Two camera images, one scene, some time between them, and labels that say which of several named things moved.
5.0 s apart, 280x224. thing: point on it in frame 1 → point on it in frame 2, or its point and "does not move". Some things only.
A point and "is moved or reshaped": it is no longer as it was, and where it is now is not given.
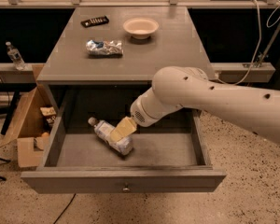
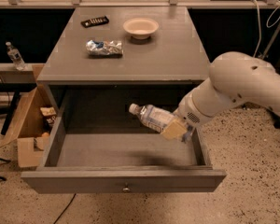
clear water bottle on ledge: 15,57 does not move
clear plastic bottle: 104,130 is moved or reshaped
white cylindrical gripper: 139,113 → 187,113
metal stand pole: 273,35 does not move
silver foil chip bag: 106,49 does not move
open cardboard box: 33,126 does not move
